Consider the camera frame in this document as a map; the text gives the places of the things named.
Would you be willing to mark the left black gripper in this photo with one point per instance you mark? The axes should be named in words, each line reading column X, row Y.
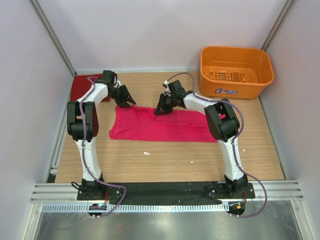
column 123, row 103

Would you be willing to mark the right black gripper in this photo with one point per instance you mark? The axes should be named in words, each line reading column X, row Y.
column 165, row 111

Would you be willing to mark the pink t shirt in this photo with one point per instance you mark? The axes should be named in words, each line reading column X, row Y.
column 139, row 123

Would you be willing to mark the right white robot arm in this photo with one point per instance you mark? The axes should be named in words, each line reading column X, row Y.
column 223, row 126

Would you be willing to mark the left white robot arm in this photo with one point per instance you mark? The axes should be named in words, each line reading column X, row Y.
column 83, row 126

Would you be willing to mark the folded dark red t shirt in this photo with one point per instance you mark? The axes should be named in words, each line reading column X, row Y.
column 81, row 85

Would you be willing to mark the orange plastic basket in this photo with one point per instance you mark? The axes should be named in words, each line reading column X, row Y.
column 234, row 72

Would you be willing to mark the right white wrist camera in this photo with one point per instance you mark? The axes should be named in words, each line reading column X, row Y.
column 165, row 84

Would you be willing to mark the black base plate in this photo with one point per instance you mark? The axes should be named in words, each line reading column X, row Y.
column 163, row 193

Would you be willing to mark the white slotted cable duct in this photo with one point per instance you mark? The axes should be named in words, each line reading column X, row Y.
column 102, row 208

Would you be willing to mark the aluminium frame rail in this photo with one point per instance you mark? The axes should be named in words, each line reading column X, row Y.
column 277, row 190

